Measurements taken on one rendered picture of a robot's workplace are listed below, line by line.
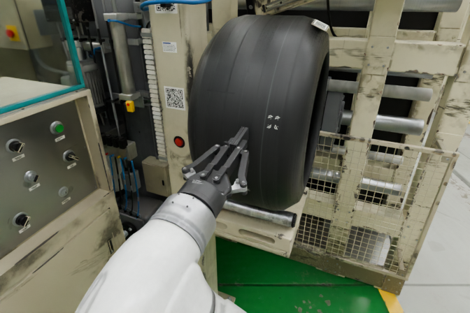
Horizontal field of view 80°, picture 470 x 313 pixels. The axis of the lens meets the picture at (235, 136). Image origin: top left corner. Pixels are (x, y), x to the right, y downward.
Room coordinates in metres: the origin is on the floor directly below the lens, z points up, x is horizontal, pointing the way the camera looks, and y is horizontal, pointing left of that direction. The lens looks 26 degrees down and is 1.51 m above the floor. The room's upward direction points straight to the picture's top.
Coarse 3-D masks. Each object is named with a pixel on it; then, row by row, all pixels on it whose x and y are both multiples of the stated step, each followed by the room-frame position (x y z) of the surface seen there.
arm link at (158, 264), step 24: (144, 240) 0.25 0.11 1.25; (168, 240) 0.25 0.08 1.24; (192, 240) 0.27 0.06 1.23; (120, 264) 0.22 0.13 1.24; (144, 264) 0.22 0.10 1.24; (168, 264) 0.22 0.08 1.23; (192, 264) 0.24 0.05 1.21; (96, 288) 0.20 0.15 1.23; (120, 288) 0.19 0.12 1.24; (144, 288) 0.20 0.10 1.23; (168, 288) 0.21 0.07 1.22; (192, 288) 0.22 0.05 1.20; (96, 312) 0.17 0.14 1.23; (120, 312) 0.17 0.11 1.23; (144, 312) 0.18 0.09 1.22; (168, 312) 0.19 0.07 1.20; (192, 312) 0.20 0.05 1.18
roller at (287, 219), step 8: (232, 200) 0.73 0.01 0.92; (224, 208) 0.72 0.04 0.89; (232, 208) 0.71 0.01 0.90; (240, 208) 0.70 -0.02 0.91; (248, 208) 0.69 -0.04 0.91; (256, 208) 0.69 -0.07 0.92; (256, 216) 0.68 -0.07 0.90; (264, 216) 0.67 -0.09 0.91; (272, 216) 0.66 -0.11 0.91; (280, 216) 0.66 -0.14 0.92; (288, 216) 0.65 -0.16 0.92; (296, 216) 0.65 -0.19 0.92; (280, 224) 0.65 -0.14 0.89; (288, 224) 0.64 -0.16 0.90
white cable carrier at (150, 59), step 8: (144, 32) 0.92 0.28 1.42; (144, 40) 0.92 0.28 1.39; (144, 48) 0.92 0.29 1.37; (152, 48) 0.91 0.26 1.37; (152, 56) 0.91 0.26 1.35; (152, 64) 0.91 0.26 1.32; (152, 72) 0.91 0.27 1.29; (152, 80) 0.91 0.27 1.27; (152, 88) 0.91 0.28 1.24; (152, 96) 0.92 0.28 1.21; (152, 104) 0.92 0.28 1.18; (160, 104) 0.91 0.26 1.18; (152, 112) 0.92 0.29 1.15; (160, 112) 0.91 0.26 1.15; (160, 120) 0.91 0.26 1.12; (160, 128) 0.91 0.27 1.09; (160, 136) 0.91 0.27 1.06; (160, 144) 0.91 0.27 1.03; (160, 152) 0.91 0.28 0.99; (160, 160) 0.92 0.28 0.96
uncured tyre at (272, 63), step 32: (224, 32) 0.75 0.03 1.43; (256, 32) 0.72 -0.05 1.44; (288, 32) 0.69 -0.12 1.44; (320, 32) 0.75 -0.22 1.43; (224, 64) 0.66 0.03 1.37; (256, 64) 0.63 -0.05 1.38; (288, 64) 0.61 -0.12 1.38; (320, 64) 0.68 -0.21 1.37; (192, 96) 0.67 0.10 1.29; (224, 96) 0.61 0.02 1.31; (256, 96) 0.59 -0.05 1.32; (288, 96) 0.57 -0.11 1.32; (320, 96) 0.97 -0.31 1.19; (192, 128) 0.63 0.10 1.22; (224, 128) 0.59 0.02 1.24; (256, 128) 0.56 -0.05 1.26; (288, 128) 0.55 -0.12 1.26; (192, 160) 0.66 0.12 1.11; (256, 160) 0.55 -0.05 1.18; (288, 160) 0.54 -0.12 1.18; (256, 192) 0.57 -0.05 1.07; (288, 192) 0.56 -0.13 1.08
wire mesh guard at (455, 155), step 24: (384, 144) 0.98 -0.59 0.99; (384, 168) 0.98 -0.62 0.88; (408, 192) 0.94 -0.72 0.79; (360, 216) 1.00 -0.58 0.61; (384, 216) 0.96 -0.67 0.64; (408, 216) 0.93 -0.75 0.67; (432, 216) 0.89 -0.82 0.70; (384, 240) 0.95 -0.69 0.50; (360, 264) 0.97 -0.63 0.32; (384, 264) 0.94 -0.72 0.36; (408, 264) 0.91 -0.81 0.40
